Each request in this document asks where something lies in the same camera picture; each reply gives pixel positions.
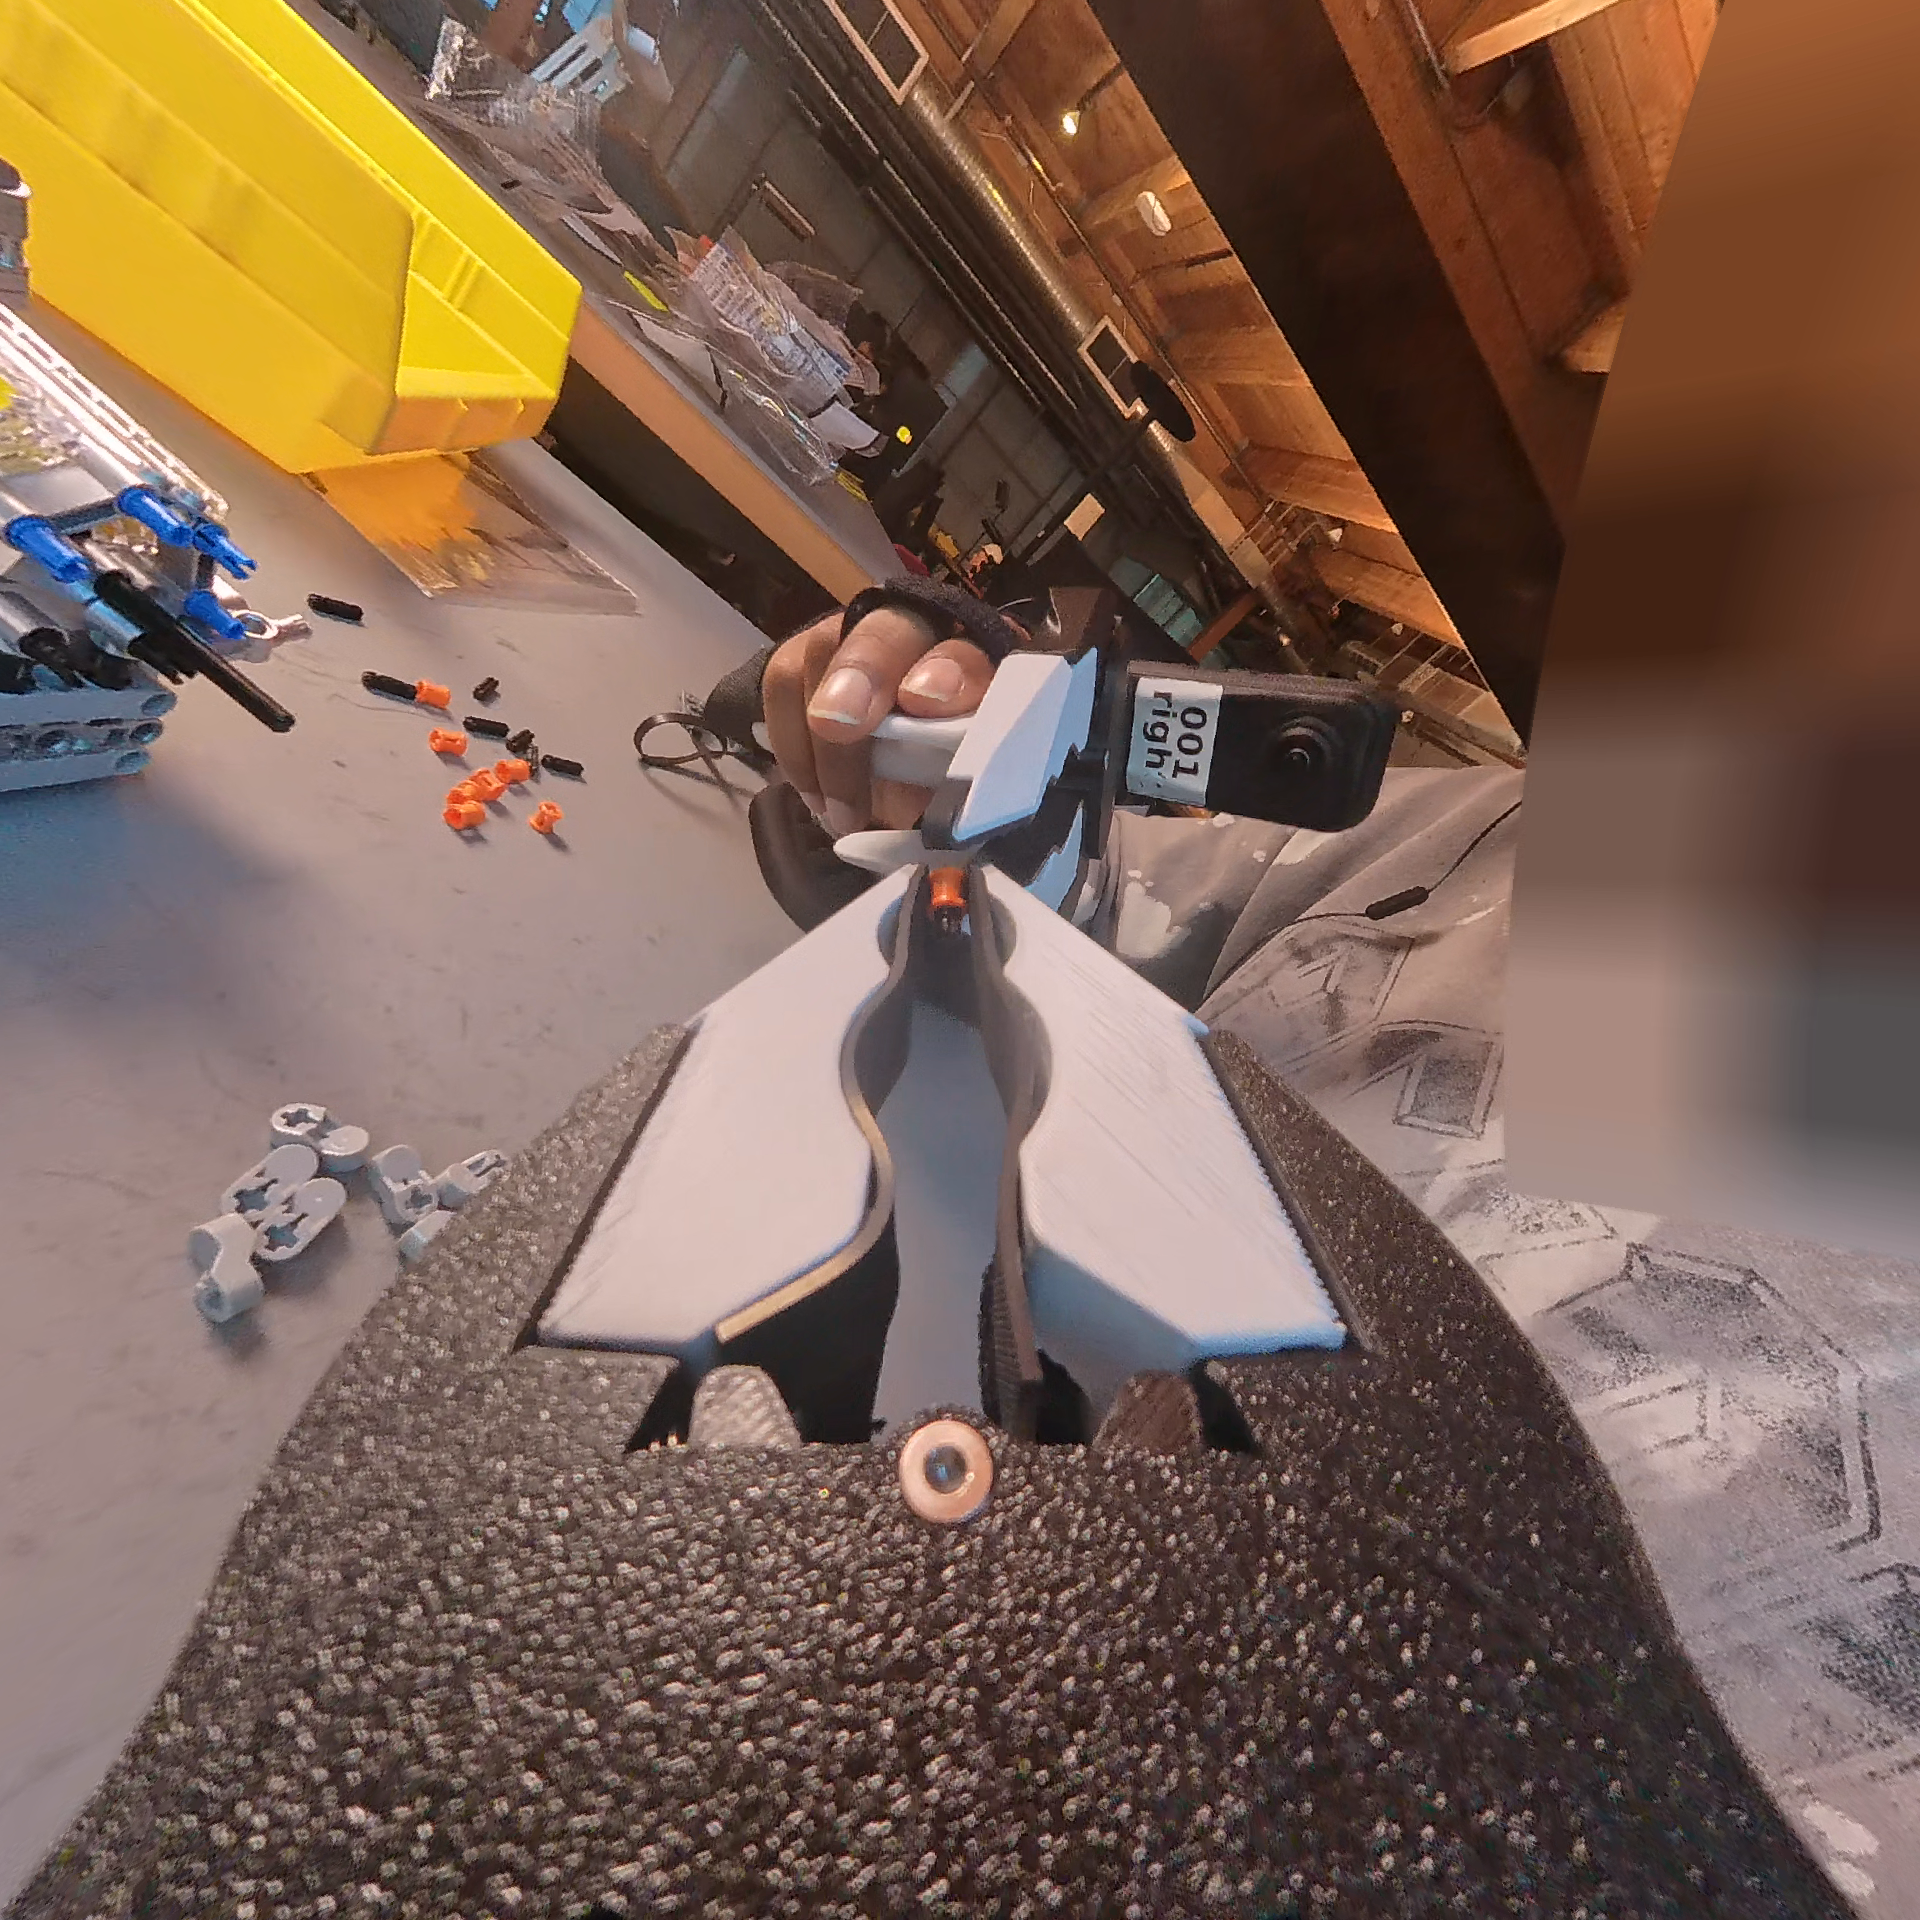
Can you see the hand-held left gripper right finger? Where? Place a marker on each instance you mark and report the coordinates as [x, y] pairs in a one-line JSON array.
[[1168, 1184]]

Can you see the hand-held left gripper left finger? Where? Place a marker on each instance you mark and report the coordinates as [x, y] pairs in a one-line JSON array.
[[719, 1184]]

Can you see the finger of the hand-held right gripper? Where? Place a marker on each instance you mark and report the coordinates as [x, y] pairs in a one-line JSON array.
[[1084, 863], [1027, 742]]

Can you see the orange bush with black pin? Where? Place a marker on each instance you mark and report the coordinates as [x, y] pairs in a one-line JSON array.
[[943, 892]]

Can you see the pile of grey connector pieces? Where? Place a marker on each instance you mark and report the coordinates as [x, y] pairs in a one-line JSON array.
[[279, 1199]]

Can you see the grey toy brick assembly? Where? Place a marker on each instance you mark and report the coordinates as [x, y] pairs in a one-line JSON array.
[[74, 734]]

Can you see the person's right hand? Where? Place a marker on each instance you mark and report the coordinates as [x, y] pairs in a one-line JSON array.
[[817, 749]]

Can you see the group of orange bushes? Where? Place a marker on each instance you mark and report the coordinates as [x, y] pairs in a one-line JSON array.
[[461, 814]]

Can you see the clear plastic bag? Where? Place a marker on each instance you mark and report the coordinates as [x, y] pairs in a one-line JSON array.
[[495, 554]]

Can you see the group of black pins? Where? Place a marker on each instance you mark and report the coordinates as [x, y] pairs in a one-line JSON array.
[[332, 607]]

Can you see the yellow bin holding brass parts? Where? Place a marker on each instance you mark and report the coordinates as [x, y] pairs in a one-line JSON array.
[[149, 254]]

